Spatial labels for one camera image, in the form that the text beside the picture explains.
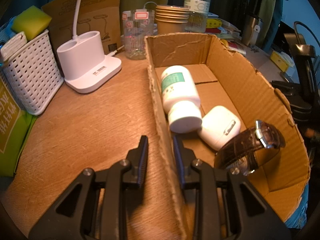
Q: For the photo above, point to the stack of brown paper cups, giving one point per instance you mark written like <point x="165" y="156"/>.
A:
<point x="171" y="19"/>

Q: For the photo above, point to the clear glass with stickers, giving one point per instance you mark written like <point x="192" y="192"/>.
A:
<point x="137" y="24"/>

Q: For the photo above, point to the yellow tissue pack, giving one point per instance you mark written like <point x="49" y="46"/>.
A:
<point x="282" y="60"/>

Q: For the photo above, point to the brown cardboard box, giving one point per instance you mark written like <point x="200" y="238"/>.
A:
<point x="227" y="78"/>

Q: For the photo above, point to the white pill bottle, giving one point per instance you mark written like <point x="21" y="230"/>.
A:
<point x="181" y="101"/>

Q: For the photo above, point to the clear plastic water bottle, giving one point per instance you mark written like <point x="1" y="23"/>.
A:
<point x="198" y="14"/>

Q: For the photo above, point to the yellow duck wipes pack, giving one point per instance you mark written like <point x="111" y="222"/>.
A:
<point x="213" y="23"/>

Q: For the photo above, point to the stainless steel tumbler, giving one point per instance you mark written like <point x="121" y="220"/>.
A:
<point x="251" y="31"/>

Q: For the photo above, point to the brown lamp packaging box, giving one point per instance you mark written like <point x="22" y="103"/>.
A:
<point x="98" y="15"/>

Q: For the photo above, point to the white desk lamp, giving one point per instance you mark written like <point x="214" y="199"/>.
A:
<point x="84" y="64"/>

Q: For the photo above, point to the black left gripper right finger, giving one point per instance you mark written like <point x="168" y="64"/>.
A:
<point x="227" y="206"/>

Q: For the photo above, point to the yellow green sponge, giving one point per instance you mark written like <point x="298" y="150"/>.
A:
<point x="31" y="21"/>

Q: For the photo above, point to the green snack package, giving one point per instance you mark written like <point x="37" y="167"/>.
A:
<point x="16" y="125"/>

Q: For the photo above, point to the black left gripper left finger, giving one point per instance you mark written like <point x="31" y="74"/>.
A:
<point x="95" y="197"/>

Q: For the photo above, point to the white earbuds case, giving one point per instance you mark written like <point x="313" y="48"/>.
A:
<point x="218" y="127"/>

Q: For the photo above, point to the brown leather wristwatch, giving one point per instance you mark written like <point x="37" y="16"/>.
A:
<point x="250" y="149"/>

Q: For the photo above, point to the white woven plastic basket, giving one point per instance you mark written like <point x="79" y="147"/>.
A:
<point x="33" y="74"/>

